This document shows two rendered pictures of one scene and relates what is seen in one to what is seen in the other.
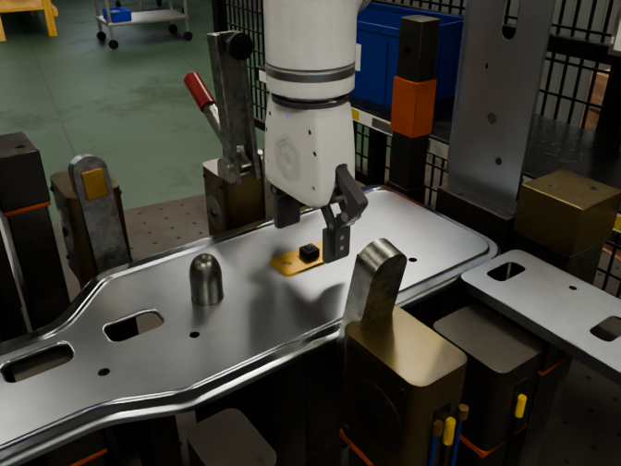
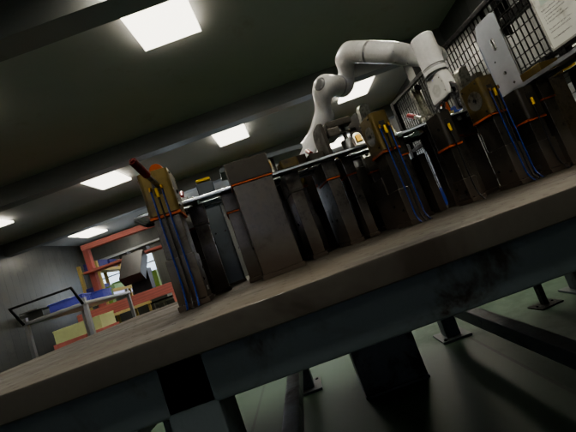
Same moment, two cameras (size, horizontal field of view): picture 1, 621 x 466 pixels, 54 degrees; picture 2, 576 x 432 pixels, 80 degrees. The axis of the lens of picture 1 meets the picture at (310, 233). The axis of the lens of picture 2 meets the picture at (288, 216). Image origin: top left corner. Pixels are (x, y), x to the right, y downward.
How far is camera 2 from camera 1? 1.07 m
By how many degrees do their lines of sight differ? 43
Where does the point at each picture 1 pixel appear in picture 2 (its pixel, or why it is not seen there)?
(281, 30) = (423, 60)
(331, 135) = (444, 75)
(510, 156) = (516, 76)
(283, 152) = (435, 91)
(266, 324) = not seen: hidden behind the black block
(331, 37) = (435, 54)
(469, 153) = (505, 88)
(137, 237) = not seen: hidden behind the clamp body
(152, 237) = not seen: hidden behind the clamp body
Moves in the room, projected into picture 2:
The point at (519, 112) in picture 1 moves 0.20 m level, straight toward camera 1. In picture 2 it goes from (510, 63) to (495, 55)
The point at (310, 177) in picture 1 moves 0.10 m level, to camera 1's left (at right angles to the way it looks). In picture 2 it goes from (443, 87) to (416, 101)
